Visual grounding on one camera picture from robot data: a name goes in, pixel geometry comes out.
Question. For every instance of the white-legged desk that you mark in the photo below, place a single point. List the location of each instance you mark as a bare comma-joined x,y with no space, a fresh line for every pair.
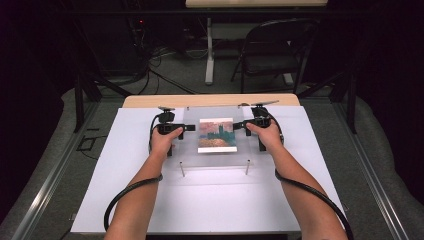
209,50

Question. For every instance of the black metal stand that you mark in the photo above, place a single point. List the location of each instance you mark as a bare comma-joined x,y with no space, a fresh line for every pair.
351,100
79,100

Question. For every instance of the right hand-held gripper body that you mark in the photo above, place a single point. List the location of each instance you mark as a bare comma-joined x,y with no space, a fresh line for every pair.
261,115

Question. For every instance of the wooden table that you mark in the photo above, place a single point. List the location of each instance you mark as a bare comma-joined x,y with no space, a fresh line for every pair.
200,100

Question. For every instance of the painting print card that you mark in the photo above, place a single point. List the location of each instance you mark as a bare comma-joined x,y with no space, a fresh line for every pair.
216,136

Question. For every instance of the person's left hand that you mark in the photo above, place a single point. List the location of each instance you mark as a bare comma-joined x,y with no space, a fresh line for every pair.
161,143

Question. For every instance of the white foam board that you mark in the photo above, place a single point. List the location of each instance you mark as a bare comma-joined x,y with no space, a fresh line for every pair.
200,206

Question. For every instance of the clear acrylic picture frame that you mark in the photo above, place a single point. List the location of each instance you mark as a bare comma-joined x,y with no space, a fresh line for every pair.
216,160

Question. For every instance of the dark equipment rack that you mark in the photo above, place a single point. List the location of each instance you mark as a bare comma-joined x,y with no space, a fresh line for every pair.
138,33

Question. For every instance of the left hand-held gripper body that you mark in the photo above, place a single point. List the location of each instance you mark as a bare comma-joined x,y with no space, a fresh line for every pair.
166,118

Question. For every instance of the aluminium floor rail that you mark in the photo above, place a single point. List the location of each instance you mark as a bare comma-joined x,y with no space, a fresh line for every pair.
373,180
46,186

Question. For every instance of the person's right hand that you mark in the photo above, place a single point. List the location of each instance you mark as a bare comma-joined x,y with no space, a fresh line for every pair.
270,136

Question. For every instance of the black folding chair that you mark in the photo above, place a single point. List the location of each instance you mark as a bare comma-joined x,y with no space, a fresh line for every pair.
270,63

